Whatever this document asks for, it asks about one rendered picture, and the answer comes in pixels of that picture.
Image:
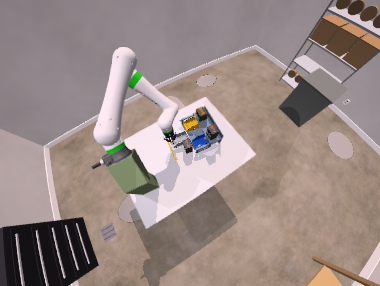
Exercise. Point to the grey shelf rack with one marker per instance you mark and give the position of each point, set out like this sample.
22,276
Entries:
200,130

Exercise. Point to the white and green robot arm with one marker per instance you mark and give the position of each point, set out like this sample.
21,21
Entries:
107,131

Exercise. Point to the yellow open bin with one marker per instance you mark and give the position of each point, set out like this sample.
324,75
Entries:
189,123

